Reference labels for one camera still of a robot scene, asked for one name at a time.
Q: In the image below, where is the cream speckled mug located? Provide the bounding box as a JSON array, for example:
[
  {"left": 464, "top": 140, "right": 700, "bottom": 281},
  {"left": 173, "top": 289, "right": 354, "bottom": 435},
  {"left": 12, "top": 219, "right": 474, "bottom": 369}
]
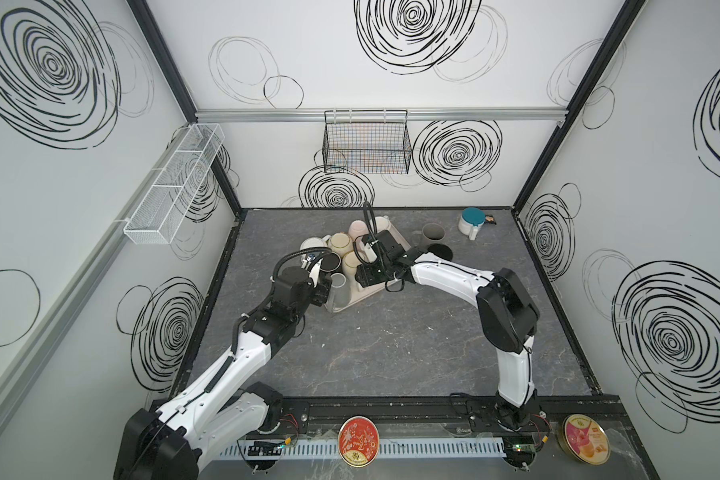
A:
[{"left": 342, "top": 251, "right": 360, "bottom": 281}]

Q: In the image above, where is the dark grey mug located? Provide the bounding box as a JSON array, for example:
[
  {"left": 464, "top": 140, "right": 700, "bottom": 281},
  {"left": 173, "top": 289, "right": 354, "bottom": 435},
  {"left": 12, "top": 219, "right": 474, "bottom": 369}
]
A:
[{"left": 413, "top": 223, "right": 446, "bottom": 250}]

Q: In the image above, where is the black and white mug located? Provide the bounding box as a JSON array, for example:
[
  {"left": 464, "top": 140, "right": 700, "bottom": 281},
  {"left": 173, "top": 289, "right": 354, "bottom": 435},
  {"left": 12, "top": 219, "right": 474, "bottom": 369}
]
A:
[{"left": 427, "top": 243, "right": 454, "bottom": 261}]

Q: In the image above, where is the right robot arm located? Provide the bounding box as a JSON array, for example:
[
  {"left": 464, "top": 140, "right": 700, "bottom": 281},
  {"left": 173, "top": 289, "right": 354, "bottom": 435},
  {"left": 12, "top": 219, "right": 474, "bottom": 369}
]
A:
[{"left": 353, "top": 230, "right": 540, "bottom": 431}]

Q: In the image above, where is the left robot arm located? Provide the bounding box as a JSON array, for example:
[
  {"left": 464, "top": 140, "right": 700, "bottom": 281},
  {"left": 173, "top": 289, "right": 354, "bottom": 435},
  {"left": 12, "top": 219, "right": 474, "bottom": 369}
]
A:
[{"left": 113, "top": 266, "right": 332, "bottom": 479}]

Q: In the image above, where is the cream mug rear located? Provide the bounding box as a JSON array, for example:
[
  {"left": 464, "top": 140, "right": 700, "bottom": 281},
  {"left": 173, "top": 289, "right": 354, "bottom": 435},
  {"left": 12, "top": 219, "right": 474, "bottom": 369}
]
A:
[{"left": 374, "top": 216, "right": 390, "bottom": 233}]

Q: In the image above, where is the pink mug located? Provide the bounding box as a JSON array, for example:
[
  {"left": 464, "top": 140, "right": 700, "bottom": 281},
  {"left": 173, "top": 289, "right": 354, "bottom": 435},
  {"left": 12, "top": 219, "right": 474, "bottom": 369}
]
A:
[{"left": 347, "top": 220, "right": 369, "bottom": 241}]

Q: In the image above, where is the white ribbed mug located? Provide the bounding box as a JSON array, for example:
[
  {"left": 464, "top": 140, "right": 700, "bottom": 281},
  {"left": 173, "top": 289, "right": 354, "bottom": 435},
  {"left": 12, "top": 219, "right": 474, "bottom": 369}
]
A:
[{"left": 300, "top": 236, "right": 329, "bottom": 266}]

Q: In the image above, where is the cream and orange mug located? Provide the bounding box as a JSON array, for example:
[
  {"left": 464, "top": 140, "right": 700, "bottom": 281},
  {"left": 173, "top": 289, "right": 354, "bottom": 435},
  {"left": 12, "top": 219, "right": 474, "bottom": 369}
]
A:
[{"left": 327, "top": 232, "right": 353, "bottom": 258}]

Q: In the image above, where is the teal lidded white mug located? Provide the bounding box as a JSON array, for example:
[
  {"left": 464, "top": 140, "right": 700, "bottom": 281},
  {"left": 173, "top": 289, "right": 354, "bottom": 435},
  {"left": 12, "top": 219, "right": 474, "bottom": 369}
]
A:
[{"left": 457, "top": 207, "right": 486, "bottom": 241}]

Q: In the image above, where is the beige tray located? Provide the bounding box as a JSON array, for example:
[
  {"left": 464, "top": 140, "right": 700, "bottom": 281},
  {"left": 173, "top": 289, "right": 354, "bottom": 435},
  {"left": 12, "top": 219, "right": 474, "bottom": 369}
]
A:
[{"left": 324, "top": 216, "right": 411, "bottom": 313}]

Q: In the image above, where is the white mesh shelf basket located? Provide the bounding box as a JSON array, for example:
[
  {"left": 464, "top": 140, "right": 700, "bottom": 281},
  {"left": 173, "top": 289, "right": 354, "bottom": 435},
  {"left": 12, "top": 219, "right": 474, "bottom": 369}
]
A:
[{"left": 123, "top": 123, "right": 225, "bottom": 245}]

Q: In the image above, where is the red round tin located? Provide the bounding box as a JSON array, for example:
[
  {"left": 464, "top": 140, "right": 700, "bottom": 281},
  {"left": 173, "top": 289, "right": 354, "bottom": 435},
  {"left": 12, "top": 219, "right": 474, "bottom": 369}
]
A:
[{"left": 338, "top": 416, "right": 380, "bottom": 468}]

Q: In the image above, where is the pink round tin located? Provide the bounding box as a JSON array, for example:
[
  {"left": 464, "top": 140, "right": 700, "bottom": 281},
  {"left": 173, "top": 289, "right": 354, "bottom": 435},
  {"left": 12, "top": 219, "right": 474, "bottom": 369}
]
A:
[{"left": 557, "top": 414, "right": 611, "bottom": 466}]

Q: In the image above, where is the black wire basket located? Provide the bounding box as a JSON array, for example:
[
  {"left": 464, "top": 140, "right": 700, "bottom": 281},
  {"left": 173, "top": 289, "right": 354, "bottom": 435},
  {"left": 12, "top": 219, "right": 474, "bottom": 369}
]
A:
[{"left": 321, "top": 120, "right": 413, "bottom": 174}]

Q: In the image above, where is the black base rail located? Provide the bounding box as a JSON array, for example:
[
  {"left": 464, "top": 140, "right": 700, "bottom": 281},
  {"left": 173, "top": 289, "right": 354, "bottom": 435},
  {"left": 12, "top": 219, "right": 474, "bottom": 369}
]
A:
[{"left": 281, "top": 393, "right": 626, "bottom": 429}]

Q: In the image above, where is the white cable duct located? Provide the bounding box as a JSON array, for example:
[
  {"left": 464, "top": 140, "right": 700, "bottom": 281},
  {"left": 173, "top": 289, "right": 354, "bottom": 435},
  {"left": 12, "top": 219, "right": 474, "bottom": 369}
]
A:
[{"left": 219, "top": 437, "right": 506, "bottom": 461}]

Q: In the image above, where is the aluminium wall rail rear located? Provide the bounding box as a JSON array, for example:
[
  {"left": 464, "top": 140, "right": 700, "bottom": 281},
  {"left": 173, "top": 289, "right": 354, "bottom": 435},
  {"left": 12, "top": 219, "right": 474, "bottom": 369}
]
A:
[{"left": 196, "top": 107, "right": 568, "bottom": 123}]

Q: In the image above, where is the aluminium wall rail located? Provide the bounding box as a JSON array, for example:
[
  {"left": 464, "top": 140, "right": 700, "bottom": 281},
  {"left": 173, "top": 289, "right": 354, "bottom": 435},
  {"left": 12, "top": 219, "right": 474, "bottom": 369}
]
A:
[
  {"left": 0, "top": 152, "right": 170, "bottom": 436},
  {"left": 196, "top": 107, "right": 568, "bottom": 123}
]

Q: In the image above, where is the aluminium wall rail left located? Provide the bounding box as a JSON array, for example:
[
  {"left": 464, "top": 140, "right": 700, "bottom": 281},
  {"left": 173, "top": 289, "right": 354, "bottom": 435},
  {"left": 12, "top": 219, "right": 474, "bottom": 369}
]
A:
[{"left": 0, "top": 152, "right": 170, "bottom": 436}]

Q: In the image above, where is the black corner frame post left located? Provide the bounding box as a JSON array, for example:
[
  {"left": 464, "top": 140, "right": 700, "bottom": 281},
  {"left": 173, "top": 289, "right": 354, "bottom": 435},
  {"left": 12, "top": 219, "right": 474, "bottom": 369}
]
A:
[{"left": 127, "top": 0, "right": 244, "bottom": 219}]

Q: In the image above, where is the black corner frame post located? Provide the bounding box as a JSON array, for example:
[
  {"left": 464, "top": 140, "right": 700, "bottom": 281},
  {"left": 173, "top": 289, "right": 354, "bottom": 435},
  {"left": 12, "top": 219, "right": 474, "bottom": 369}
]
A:
[
  {"left": 512, "top": 0, "right": 646, "bottom": 215},
  {"left": 127, "top": 0, "right": 244, "bottom": 219}
]

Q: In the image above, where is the black corner frame post right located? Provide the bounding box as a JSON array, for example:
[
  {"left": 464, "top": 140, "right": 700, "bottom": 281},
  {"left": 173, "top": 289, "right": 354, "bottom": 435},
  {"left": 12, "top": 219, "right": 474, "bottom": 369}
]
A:
[{"left": 512, "top": 0, "right": 646, "bottom": 215}]

